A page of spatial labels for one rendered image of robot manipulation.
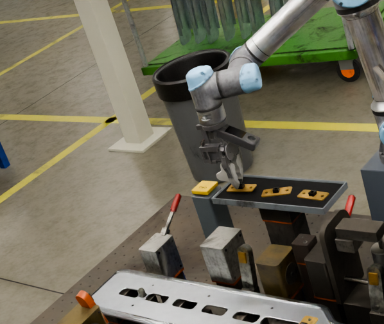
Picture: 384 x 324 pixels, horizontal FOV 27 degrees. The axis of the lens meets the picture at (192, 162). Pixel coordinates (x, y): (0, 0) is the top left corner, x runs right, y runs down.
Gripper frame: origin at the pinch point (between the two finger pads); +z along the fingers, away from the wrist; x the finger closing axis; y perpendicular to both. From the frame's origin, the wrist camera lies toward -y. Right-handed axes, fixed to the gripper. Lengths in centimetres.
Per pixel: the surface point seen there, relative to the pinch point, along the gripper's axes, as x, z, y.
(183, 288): 25.2, 18.7, 12.1
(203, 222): 0.0, 13.7, 16.7
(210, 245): 19.9, 7.7, 2.3
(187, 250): -33, 48, 53
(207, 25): -372, 72, 226
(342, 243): 22.6, 4.0, -37.4
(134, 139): -255, 112, 242
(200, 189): -1.0, 2.7, 14.6
